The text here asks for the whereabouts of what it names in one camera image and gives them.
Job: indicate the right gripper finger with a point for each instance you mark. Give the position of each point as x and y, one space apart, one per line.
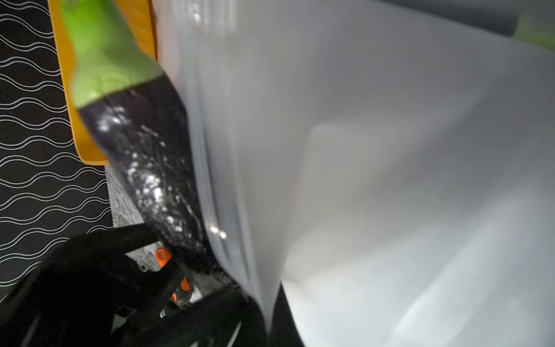
284 332

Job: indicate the orange handled screwdriver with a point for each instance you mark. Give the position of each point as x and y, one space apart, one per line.
180 286

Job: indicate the yellow plastic tray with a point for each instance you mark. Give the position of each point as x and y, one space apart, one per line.
103 47

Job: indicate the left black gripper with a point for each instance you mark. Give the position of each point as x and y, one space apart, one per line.
89 293

